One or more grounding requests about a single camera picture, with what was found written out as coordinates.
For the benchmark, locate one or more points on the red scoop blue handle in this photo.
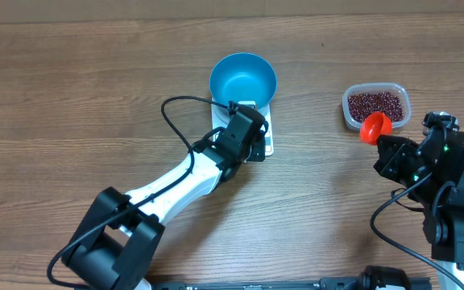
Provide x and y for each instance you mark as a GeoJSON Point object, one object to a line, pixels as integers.
{"type": "Point", "coordinates": [375, 125]}

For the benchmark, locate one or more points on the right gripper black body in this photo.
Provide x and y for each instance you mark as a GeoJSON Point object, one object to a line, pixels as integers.
{"type": "Point", "coordinates": [403, 166]}

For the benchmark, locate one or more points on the red beans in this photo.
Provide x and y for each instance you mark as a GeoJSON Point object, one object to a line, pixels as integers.
{"type": "Point", "coordinates": [362, 105]}

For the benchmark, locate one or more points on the white digital kitchen scale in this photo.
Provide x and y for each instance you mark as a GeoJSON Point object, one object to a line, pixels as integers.
{"type": "Point", "coordinates": [220, 117]}

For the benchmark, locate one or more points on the blue bowl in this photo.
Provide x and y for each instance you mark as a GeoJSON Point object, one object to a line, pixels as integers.
{"type": "Point", "coordinates": [243, 77]}

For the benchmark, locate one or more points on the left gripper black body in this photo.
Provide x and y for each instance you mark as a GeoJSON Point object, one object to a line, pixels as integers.
{"type": "Point", "coordinates": [254, 150]}

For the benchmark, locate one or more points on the clear plastic container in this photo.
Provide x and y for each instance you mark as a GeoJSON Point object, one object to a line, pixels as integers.
{"type": "Point", "coordinates": [380, 87]}

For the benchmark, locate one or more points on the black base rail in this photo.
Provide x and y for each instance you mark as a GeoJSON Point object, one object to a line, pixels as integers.
{"type": "Point", "coordinates": [372, 278]}

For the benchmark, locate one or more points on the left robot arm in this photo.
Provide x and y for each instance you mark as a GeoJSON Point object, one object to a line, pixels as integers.
{"type": "Point", "coordinates": [114, 244]}

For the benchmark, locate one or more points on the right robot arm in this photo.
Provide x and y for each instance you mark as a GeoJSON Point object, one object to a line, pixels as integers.
{"type": "Point", "coordinates": [432, 174]}

